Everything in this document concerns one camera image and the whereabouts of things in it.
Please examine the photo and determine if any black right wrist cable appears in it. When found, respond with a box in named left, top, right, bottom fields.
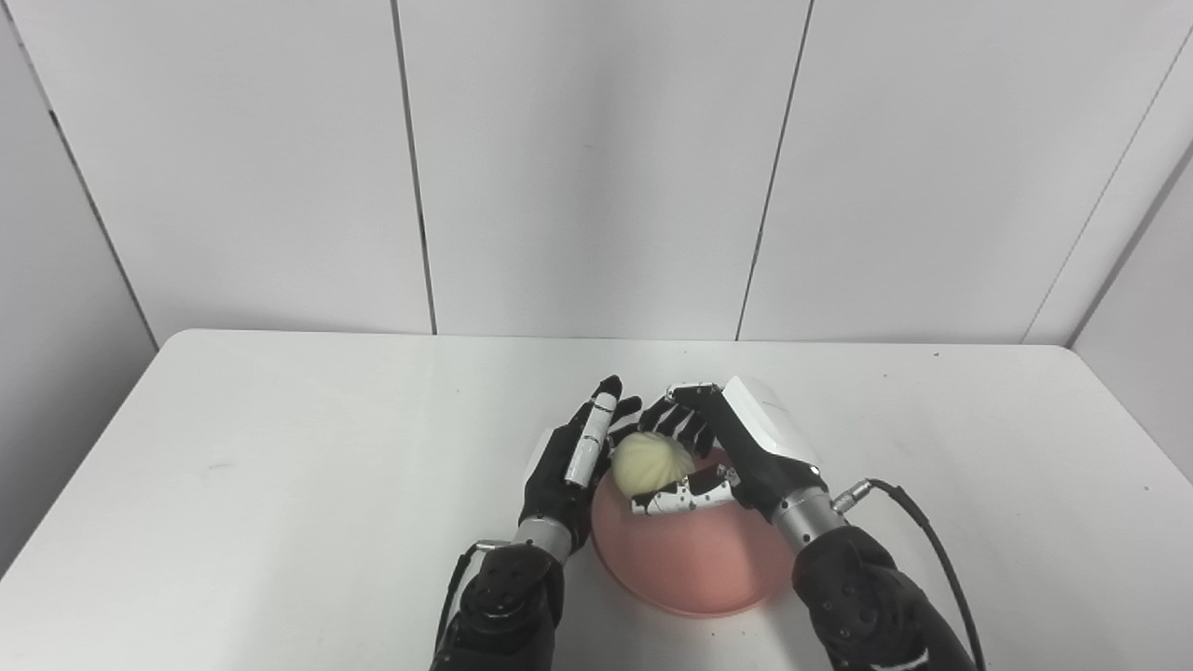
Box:
left=832, top=478, right=987, bottom=671

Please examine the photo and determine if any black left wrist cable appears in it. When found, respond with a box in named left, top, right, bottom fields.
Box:
left=436, top=541, right=509, bottom=653

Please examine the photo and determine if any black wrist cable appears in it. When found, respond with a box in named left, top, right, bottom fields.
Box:
left=832, top=478, right=987, bottom=671
left=436, top=541, right=509, bottom=653

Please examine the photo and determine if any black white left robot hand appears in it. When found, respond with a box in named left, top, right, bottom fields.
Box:
left=518, top=376, right=643, bottom=555

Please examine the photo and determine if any pink round plate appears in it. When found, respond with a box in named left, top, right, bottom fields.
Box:
left=591, top=447, right=798, bottom=618

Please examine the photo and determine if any pale yellow steamed bun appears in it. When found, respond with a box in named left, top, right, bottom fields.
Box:
left=610, top=431, right=696, bottom=498

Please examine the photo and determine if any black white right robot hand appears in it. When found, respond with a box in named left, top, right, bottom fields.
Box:
left=631, top=376, right=826, bottom=523

